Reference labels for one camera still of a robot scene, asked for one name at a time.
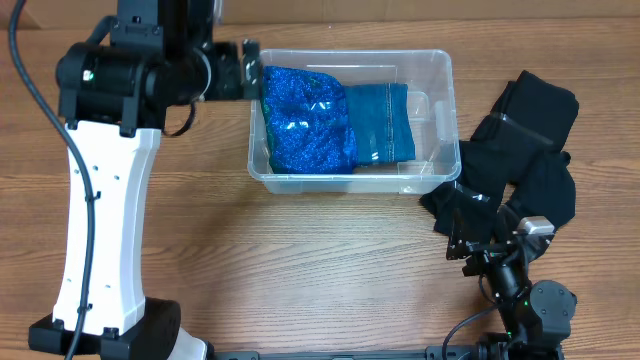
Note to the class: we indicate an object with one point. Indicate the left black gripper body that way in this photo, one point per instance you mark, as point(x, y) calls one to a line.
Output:
point(225, 83)

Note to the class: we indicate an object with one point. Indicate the small black folded cloth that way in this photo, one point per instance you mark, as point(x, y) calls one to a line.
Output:
point(546, 189)

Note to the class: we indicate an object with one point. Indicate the blue denim jeans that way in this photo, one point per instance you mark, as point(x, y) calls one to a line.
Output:
point(379, 117)

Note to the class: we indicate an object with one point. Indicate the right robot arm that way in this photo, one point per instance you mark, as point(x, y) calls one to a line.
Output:
point(536, 316)

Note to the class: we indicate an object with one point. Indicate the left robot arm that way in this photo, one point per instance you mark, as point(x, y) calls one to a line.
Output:
point(115, 90)

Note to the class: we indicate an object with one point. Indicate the black garment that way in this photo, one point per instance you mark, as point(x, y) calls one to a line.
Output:
point(530, 117)

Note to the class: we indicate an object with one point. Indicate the clear plastic storage bin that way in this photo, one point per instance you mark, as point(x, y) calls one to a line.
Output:
point(431, 111)

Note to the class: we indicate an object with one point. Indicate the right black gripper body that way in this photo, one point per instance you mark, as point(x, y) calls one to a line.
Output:
point(485, 252)

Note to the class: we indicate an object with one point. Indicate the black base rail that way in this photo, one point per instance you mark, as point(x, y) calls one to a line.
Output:
point(430, 353)

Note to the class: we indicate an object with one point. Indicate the blue sequin cloth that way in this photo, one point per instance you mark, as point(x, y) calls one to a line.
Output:
point(307, 125)

